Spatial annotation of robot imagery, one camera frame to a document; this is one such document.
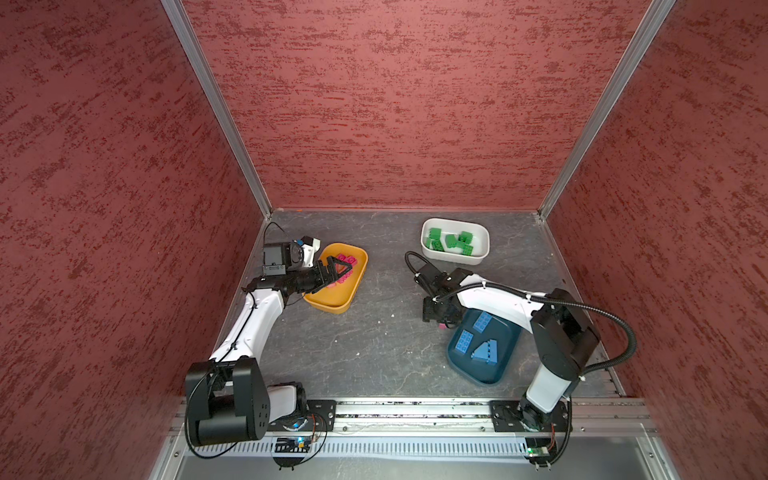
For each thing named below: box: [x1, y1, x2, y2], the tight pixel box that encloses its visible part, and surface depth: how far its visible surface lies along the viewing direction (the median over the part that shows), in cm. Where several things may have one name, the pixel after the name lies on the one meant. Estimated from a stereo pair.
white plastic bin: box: [420, 217, 491, 265], surface depth 112 cm
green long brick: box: [425, 239, 445, 252], surface depth 112 cm
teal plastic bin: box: [446, 308, 523, 386], surface depth 85 cm
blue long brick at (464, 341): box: [455, 329, 474, 354], surface depth 87 cm
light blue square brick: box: [470, 341, 489, 363], surface depth 84 cm
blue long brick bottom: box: [487, 339, 498, 365], surface depth 84 cm
